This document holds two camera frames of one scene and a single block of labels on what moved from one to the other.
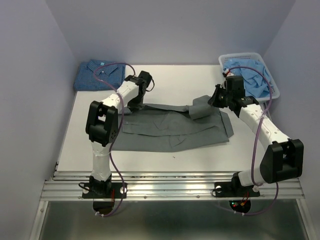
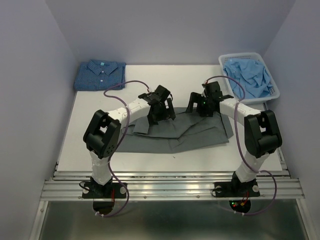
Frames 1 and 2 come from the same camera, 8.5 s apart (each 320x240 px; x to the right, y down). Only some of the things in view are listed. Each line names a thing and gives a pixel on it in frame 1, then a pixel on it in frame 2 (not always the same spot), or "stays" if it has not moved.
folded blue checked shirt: x=84 y=79 stays
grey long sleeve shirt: x=150 y=127 stays
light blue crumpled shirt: x=255 y=85 stays
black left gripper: x=132 y=106 -> x=152 y=118
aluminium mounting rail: x=68 y=186 stays
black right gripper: x=212 y=100 -> x=196 y=97
